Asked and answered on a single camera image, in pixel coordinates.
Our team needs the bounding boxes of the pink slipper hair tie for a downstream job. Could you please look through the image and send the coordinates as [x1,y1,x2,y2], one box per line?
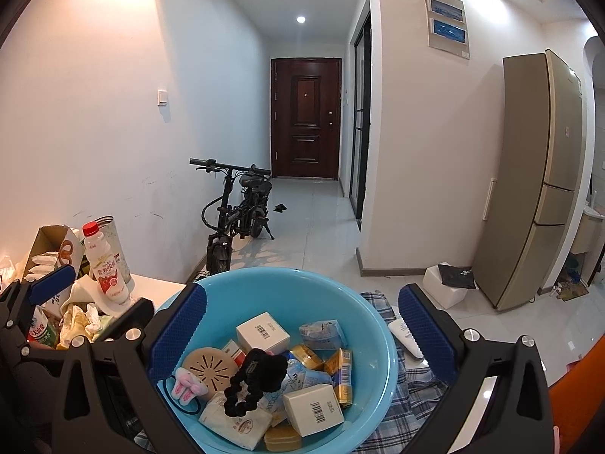
[158,370,209,417]

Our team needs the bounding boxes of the round beige perforated disc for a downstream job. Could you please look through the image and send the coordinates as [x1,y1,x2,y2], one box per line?
[182,346,240,386]

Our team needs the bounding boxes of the red cap milk bottle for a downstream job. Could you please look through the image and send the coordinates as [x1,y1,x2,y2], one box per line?
[82,221,131,304]

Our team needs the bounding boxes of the crumpled pale wrappers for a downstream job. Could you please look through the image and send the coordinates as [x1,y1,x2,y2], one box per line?
[59,303,112,347]

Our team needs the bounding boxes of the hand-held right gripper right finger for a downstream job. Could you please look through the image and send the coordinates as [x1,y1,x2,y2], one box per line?
[398,283,554,454]

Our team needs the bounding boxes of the small red white box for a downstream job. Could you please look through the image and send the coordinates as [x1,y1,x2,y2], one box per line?
[222,339,247,365]

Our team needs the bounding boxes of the pale cylindrical canister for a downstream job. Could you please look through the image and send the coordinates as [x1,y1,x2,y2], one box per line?
[97,216,136,290]

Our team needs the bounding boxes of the black framed glass door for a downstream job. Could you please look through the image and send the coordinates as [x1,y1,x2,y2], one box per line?
[349,12,373,221]

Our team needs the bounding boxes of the open cardboard box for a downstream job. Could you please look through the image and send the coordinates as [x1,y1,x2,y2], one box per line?
[23,224,87,290]

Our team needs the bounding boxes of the beige refrigerator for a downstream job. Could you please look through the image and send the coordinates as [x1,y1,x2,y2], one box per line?
[473,48,594,312]

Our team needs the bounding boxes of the grey electrical panel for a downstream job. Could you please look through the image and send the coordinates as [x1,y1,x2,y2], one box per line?
[423,0,472,59]

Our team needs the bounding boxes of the light blue wipes packet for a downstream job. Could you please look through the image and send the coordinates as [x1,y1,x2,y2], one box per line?
[265,359,334,399]

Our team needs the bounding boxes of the brown entrance door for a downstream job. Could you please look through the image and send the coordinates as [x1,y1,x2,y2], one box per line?
[270,57,342,181]

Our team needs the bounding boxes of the white tissue packet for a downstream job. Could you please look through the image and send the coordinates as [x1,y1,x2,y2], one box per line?
[199,392,274,451]

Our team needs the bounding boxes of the green label plastic bottle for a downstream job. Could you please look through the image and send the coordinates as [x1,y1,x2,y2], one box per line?
[27,306,60,348]

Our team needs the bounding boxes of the small white barcode box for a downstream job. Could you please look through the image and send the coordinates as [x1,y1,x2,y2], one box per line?
[235,312,291,355]

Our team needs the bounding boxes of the white serrated sachet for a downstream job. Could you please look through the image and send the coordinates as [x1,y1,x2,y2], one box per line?
[388,319,426,358]

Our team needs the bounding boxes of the white trash bin black bag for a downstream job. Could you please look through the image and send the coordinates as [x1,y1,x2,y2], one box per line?
[422,265,476,309]

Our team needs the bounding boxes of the black hair scrunchie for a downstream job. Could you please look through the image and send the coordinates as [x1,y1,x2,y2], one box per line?
[223,347,289,420]

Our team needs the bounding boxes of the gold packet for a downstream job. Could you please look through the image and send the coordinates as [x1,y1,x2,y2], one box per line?
[327,349,355,380]
[289,344,326,370]
[333,375,356,409]

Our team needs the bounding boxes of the black folding bicycle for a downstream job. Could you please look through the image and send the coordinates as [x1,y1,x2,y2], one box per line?
[189,157,276,276]

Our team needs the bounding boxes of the blue plaid shirt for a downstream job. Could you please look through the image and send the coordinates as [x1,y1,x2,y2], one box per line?
[352,291,452,454]

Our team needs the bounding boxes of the blue plastic basin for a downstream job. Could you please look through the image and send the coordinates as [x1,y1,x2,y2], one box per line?
[156,267,405,453]

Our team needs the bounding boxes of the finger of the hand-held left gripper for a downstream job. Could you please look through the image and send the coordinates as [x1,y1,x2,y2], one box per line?
[0,265,77,365]
[108,297,155,333]

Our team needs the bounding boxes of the orange chair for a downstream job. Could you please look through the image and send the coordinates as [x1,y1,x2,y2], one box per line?
[548,352,605,454]

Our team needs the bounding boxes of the large white barcode box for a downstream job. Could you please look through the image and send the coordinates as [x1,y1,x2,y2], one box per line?
[282,383,346,438]

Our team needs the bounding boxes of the blue and white pouch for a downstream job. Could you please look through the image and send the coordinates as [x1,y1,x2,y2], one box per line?
[299,320,348,351]

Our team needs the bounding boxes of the yellow soap box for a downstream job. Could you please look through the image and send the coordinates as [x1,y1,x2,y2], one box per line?
[264,426,302,452]

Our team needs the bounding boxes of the white curved dish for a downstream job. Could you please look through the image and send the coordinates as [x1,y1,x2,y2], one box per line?
[60,274,121,319]

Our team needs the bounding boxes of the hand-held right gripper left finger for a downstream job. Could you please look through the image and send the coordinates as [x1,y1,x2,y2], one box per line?
[51,283,209,454]

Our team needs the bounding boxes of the white sink cabinet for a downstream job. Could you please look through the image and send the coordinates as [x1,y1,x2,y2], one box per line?
[569,208,605,289]

